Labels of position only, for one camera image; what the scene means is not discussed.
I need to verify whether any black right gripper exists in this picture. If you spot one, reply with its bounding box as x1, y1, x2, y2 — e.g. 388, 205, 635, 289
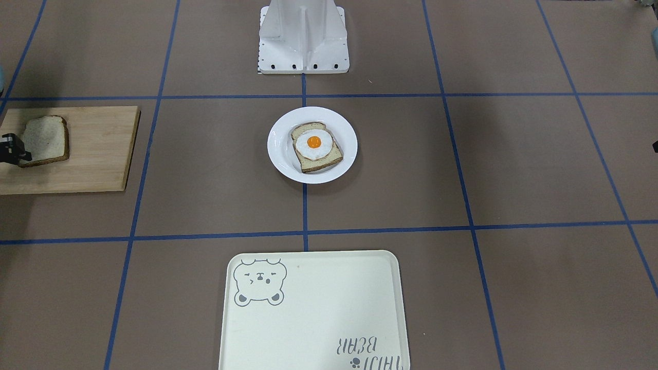
1, 133, 32, 165

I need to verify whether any bread slice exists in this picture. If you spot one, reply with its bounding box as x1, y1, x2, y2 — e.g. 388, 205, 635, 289
290, 122, 343, 173
19, 115, 70, 168

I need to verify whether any white round plate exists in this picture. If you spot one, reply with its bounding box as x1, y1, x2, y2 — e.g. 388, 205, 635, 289
267, 107, 359, 183

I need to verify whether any wooden cutting board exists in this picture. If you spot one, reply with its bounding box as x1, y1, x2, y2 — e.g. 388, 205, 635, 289
1, 106, 140, 196

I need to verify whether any fried egg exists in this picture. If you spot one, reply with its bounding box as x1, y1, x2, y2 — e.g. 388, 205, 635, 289
295, 129, 334, 161

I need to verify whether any cream bear serving tray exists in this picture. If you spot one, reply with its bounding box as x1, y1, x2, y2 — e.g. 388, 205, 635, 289
217, 250, 411, 369

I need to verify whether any white metal camera stand base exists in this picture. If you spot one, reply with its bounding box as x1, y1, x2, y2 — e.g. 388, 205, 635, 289
257, 1, 350, 75

